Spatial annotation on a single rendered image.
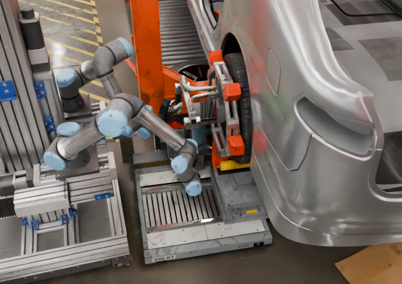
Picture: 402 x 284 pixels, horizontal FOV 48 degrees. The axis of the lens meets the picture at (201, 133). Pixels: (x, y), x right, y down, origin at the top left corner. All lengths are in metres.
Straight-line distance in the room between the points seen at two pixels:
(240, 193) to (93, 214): 0.97
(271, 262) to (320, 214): 1.16
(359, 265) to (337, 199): 1.35
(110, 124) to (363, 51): 1.75
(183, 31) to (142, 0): 2.10
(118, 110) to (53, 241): 1.24
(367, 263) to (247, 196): 0.86
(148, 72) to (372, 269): 1.89
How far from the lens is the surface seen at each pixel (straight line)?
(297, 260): 3.05
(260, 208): 3.08
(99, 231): 2.93
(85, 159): 2.44
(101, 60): 2.38
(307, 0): 1.89
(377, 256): 3.21
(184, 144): 2.14
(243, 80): 2.42
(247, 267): 2.98
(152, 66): 2.94
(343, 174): 1.73
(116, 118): 1.93
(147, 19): 2.78
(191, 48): 4.51
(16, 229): 3.08
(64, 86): 2.73
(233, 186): 3.09
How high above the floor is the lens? 2.48
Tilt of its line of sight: 40 degrees down
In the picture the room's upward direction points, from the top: straight up
